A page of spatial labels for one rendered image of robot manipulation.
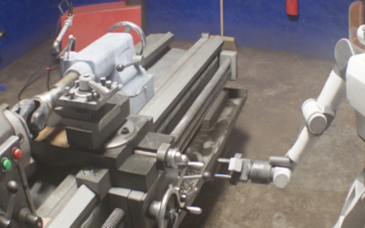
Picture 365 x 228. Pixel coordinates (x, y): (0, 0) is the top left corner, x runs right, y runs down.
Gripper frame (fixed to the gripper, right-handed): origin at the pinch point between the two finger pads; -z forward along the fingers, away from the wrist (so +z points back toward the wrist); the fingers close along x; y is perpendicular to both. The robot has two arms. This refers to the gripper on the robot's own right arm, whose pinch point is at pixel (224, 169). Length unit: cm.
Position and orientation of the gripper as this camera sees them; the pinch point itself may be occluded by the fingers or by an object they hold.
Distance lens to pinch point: 178.4
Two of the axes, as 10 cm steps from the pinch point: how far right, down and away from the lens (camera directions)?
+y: 2.5, 3.1, 9.2
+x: -1.9, 9.5, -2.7
